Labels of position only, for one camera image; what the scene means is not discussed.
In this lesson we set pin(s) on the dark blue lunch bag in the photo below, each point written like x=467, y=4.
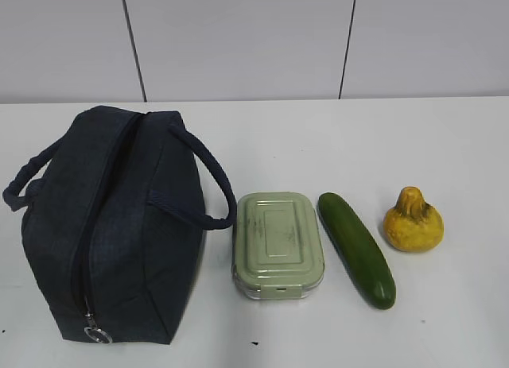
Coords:
x=114, y=218

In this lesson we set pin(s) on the green cucumber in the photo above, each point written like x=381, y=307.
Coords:
x=358, y=250

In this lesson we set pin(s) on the yellow squash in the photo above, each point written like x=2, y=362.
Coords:
x=412, y=224

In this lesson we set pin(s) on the green lidded lunch box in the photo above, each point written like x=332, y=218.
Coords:
x=277, y=250

